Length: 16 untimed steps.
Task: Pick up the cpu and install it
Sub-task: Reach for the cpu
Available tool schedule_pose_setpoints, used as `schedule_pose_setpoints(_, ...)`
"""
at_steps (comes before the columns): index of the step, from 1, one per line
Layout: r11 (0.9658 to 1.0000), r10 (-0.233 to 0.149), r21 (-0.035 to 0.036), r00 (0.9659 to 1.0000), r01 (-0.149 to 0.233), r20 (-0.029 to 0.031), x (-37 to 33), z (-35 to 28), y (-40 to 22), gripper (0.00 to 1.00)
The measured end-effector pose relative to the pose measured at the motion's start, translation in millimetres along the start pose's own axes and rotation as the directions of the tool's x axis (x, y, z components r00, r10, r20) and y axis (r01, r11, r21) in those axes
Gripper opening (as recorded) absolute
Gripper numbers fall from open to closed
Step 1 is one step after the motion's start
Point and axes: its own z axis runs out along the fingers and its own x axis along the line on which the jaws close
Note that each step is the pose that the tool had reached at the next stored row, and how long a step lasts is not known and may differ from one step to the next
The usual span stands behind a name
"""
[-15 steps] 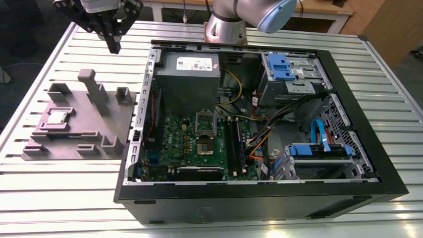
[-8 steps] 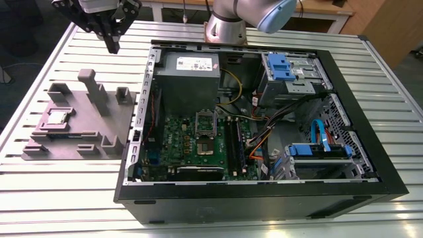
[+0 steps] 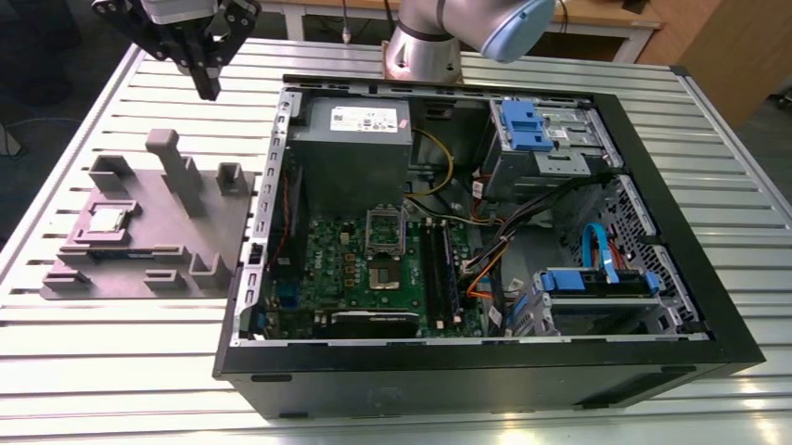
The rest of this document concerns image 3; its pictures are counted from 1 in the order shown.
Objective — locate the grey power supply unit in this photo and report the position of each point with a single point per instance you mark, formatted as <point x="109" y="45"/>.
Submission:
<point x="347" y="176"/>

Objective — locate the blue disk carrier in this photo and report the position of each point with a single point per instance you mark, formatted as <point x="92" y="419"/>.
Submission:
<point x="527" y="125"/>

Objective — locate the wooden desk white frame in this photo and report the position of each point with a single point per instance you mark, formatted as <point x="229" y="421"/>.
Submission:
<point x="619" y="21"/>

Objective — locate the metal disk bay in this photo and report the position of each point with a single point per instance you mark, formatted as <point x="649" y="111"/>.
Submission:
<point x="607" y="315"/>

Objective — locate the metal drive cage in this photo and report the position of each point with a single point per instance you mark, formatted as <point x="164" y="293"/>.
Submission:
<point x="558" y="167"/>

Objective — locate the black RAM slot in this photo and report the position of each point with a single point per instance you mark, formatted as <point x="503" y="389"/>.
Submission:
<point x="430" y="273"/>
<point x="443" y="273"/>
<point x="436" y="273"/>

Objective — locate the black open PC case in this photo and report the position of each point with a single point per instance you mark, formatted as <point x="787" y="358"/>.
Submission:
<point x="434" y="385"/>

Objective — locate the brown wooden cabinet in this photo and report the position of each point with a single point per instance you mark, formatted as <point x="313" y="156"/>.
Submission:
<point x="730" y="46"/>

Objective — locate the black graphics card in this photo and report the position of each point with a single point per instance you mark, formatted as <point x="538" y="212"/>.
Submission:
<point x="372" y="323"/>

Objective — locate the blue port connector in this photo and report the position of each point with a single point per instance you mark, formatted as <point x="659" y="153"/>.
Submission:
<point x="288" y="296"/>

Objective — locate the grey parts rack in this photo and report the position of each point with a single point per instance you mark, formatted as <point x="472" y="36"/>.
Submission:
<point x="149" y="232"/>

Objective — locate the black case fan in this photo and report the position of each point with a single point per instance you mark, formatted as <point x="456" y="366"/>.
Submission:
<point x="295" y="199"/>

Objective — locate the hard disk in blue carrier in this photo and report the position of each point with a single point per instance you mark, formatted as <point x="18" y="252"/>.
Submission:
<point x="570" y="281"/>

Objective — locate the blue RAM stick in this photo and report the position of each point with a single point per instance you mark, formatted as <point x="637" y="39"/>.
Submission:
<point x="124" y="254"/>

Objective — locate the silver CPU chip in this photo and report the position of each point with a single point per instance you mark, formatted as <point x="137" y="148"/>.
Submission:
<point x="110" y="220"/>

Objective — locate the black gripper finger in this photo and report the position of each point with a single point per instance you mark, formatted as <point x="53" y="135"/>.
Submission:
<point x="130" y="23"/>
<point x="239" y="28"/>

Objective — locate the green motherboard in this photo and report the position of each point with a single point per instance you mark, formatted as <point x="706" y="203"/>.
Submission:
<point x="335" y="241"/>

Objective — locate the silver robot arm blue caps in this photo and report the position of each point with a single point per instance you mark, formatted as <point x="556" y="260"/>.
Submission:
<point x="422" y="55"/>

